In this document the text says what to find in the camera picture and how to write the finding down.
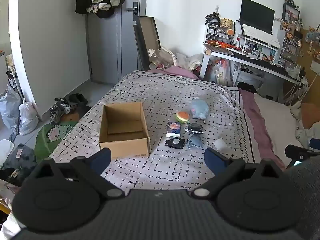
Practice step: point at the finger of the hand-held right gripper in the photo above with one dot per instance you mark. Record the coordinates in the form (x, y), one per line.
(315, 143)
(298, 152)

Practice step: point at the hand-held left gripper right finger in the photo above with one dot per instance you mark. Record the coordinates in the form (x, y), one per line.
(215, 158)

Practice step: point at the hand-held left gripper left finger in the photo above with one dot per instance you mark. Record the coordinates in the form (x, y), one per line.
(101, 158)

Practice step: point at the small white soft item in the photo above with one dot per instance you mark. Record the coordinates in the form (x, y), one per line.
(220, 145)

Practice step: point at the brown cardboard box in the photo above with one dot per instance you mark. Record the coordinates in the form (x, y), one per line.
(122, 146)

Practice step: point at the blue-grey cloth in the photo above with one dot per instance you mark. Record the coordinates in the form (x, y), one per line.
(195, 142)

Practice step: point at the black cloth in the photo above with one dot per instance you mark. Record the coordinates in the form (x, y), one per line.
(193, 128)

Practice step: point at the black pouch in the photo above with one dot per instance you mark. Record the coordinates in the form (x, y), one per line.
(175, 143)

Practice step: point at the blue printed packet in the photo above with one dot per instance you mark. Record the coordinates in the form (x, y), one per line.
(173, 129)

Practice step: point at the hamburger squishy toy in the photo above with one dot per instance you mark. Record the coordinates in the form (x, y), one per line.
(183, 117)

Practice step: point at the grey-blue plush toy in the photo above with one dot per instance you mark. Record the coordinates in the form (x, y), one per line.
(200, 108)

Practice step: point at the pale printed bedding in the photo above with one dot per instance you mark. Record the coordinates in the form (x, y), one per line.
(306, 133)

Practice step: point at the orange pillow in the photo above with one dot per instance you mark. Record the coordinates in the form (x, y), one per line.
(310, 113)

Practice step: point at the white duvet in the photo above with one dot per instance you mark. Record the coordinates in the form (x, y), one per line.
(275, 115)

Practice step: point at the green cartoon floor mat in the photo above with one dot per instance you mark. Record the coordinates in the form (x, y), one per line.
(50, 140)

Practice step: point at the grey sneakers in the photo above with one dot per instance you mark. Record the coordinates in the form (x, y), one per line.
(60, 108)

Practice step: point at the black-and-white patterned blanket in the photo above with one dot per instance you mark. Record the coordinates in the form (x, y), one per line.
(150, 92)

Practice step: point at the dark clothes pile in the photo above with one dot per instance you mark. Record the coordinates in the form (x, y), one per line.
(18, 158)

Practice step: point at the white plastic bag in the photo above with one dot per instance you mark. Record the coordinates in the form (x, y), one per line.
(8, 110)
(28, 117)

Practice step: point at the orange bag under desk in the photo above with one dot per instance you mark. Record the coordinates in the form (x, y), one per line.
(221, 72)

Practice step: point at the white desk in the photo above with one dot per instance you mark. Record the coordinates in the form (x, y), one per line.
(265, 63)

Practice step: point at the cardboard tubes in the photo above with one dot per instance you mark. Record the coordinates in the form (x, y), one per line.
(245, 67)

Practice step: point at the cork board with figurines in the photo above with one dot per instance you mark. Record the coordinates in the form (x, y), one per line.
(313, 45)

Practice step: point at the crumpled plastic bags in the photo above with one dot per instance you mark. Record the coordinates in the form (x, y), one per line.
(187, 61)

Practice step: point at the grey door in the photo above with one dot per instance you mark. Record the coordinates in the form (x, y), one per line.
(107, 50)

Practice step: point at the white monitor stand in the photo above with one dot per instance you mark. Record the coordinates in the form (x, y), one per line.
(260, 46)

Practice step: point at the clear plastic jar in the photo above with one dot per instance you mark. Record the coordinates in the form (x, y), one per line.
(156, 57)

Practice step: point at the white bottle with red cap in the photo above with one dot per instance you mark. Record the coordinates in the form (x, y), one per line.
(238, 42)

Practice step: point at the white keyboard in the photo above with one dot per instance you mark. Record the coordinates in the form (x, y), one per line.
(261, 35)

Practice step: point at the clear drawer organizer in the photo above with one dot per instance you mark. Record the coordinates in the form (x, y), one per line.
(217, 33)

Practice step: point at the black-framed brown board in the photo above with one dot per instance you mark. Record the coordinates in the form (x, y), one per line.
(147, 42)

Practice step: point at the round orange toy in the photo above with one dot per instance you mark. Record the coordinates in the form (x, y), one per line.
(230, 32)

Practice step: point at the woven basket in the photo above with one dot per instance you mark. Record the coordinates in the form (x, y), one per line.
(226, 23)

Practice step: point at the black monitor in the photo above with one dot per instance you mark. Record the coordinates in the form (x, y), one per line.
(257, 15)

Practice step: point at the black handbag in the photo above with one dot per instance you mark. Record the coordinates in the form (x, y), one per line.
(212, 17)

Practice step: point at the white wall socket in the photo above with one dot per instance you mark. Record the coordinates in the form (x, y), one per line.
(315, 67)

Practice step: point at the black picture frame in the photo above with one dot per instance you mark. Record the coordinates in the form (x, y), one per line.
(290, 12)

